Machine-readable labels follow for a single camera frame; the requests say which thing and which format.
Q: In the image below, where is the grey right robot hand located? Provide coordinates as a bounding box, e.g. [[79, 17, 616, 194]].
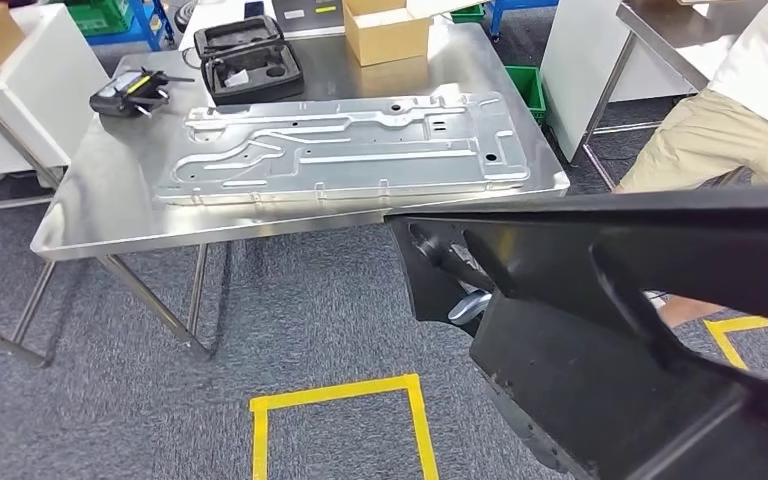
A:
[[448, 291, 493, 326]]

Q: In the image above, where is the large black plastic panel part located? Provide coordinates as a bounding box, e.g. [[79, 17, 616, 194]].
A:
[[383, 184, 768, 480]]

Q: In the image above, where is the stamped sheet metal panel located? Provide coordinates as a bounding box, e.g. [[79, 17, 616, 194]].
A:
[[153, 91, 532, 208]]

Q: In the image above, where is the green plastic bin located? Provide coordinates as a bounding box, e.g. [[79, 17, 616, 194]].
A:
[[504, 64, 548, 124], [450, 3, 486, 24]]

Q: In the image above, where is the white panel board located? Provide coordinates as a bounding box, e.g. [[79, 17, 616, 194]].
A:
[[539, 0, 637, 164]]

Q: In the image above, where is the person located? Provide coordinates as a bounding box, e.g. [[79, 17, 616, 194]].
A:
[[612, 0, 768, 329]]

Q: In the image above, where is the black open tool case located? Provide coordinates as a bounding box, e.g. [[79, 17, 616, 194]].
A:
[[193, 14, 306, 106]]

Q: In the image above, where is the dark grey labelled panel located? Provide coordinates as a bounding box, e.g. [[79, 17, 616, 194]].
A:
[[271, 0, 346, 33]]

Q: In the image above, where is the stainless steel table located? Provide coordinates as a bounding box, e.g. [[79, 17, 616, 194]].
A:
[[582, 0, 768, 190]]

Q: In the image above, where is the white table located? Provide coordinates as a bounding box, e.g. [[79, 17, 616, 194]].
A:
[[177, 0, 491, 53]]

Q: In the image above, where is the black handheld tool yellow label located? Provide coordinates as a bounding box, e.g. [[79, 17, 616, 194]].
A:
[[89, 66, 196, 121]]

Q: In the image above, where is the green plastic crate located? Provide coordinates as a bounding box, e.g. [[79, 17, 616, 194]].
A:
[[65, 0, 135, 38]]

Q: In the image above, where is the white cabinet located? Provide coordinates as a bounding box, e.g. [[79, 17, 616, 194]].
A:
[[0, 3, 110, 180]]

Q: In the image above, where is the blue metal cart frame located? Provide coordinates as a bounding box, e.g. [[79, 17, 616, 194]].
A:
[[85, 0, 177, 53]]

